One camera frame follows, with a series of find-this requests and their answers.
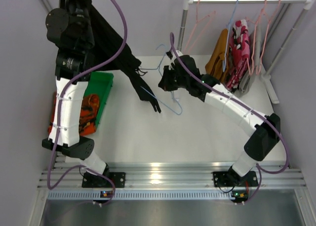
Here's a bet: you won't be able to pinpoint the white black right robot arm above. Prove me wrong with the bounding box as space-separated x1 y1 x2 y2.
158 51 280 186

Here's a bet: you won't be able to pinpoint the mustard brown trousers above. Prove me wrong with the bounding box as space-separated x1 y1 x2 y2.
205 29 229 83

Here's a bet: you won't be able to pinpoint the pink wire hanger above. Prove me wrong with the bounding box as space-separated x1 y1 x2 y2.
184 0 216 54
245 0 270 75
256 0 281 75

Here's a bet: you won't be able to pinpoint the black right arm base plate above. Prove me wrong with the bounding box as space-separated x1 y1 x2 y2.
212 171 258 187

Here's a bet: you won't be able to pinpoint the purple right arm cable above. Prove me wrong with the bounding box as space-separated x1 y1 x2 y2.
169 32 290 206

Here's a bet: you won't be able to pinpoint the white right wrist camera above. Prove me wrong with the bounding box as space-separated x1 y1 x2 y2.
166 50 183 70

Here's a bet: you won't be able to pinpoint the orange camouflage trousers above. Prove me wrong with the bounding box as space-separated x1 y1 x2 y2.
47 91 101 140

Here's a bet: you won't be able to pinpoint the green plastic bin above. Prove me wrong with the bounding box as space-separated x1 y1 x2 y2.
84 71 114 127

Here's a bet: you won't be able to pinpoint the white clothes rack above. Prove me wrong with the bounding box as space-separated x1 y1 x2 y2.
177 0 316 104

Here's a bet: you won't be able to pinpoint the pink camouflage trousers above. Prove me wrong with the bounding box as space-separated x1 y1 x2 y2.
226 19 250 92

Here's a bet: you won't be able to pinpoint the aluminium mounting rail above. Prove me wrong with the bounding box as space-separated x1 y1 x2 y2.
46 163 308 202

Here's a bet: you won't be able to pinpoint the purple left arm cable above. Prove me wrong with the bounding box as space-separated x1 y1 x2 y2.
46 0 129 207

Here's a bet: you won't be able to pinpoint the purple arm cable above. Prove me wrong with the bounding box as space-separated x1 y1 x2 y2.
169 32 290 206
46 0 129 207

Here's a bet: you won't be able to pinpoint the blue wire hanger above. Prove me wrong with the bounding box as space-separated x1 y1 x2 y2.
222 0 240 72
139 43 183 115

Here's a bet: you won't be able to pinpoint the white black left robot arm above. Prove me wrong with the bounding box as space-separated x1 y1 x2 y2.
42 0 109 187

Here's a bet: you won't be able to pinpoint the black trousers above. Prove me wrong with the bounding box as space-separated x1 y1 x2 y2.
89 6 161 113

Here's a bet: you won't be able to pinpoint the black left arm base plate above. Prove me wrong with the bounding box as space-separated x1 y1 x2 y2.
81 172 125 188

